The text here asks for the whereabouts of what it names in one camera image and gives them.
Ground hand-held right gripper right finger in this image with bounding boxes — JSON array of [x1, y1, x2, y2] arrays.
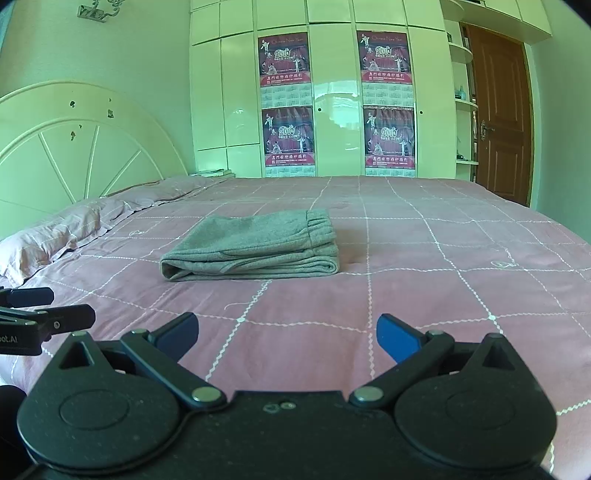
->
[[348, 314, 519, 409]]

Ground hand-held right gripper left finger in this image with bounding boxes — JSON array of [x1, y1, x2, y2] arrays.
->
[[58, 312, 228, 411]]

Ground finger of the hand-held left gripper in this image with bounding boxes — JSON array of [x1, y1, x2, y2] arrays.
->
[[0, 287, 55, 308], [0, 304, 97, 334]]

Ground grey pants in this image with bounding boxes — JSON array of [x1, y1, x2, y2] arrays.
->
[[159, 209, 341, 282]]

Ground pink pillow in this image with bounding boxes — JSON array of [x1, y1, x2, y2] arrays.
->
[[0, 199, 139, 288], [104, 175, 227, 208]]

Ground pink checked bedsheet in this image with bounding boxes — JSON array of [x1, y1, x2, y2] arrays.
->
[[0, 174, 591, 480]]

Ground cream arched headboard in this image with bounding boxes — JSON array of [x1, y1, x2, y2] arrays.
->
[[0, 80, 189, 241]]

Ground cream glossy wardrobe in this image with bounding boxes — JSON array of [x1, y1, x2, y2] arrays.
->
[[188, 0, 462, 179]]

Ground brown wooden door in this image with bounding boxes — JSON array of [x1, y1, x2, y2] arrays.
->
[[462, 25, 534, 207]]

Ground cream corner shelf unit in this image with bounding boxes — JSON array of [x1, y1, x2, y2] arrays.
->
[[444, 18, 481, 184]]

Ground red calendar wall poster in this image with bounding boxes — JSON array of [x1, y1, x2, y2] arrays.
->
[[257, 33, 315, 110], [362, 106, 416, 177], [356, 30, 414, 108], [261, 107, 318, 178]]

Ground wall decoration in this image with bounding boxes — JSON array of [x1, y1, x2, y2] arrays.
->
[[76, 0, 127, 23]]

